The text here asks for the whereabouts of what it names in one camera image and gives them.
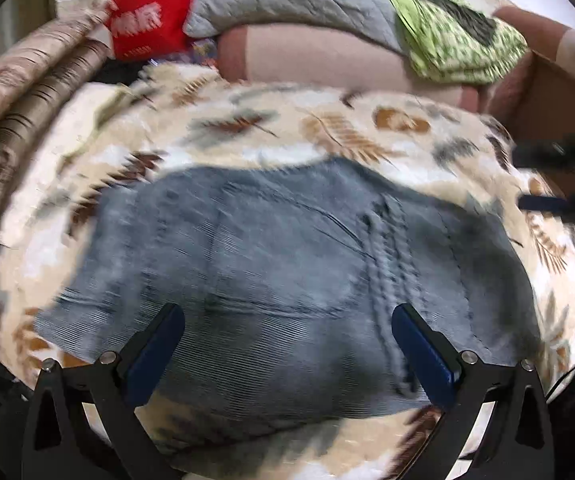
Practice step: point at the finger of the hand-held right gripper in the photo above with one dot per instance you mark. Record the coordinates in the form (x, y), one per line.
(547, 205)
(542, 156)

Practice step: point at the cardboard box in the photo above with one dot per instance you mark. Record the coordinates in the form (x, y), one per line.
(547, 95)

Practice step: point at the grey quilted pillow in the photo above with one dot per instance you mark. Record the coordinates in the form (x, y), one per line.
(292, 0)

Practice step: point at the green patterned quilt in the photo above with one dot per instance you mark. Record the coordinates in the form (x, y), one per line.
(447, 50)

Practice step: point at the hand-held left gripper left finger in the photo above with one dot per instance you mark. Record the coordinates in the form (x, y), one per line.
(157, 355)

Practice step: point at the blue denim pants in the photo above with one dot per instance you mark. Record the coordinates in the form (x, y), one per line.
(267, 260)

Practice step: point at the pink sofa cushion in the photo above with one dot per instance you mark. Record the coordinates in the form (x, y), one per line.
(327, 60)

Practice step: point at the brown sofa armrest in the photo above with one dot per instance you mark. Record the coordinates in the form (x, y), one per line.
(512, 85)

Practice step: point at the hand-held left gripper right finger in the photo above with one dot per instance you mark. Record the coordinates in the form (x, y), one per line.
(425, 360)

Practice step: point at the beige floral rolled fabric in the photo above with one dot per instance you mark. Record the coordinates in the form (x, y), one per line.
(22, 70)

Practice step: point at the dark cloth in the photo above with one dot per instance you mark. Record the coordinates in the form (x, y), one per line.
(115, 70)

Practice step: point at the leaf print blanket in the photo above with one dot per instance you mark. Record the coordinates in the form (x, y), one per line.
(277, 125)

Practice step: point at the brown striped rolled fabric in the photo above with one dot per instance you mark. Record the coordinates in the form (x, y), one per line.
(17, 135)

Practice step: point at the colourful printed packet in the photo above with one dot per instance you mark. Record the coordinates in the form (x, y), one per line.
(202, 52)

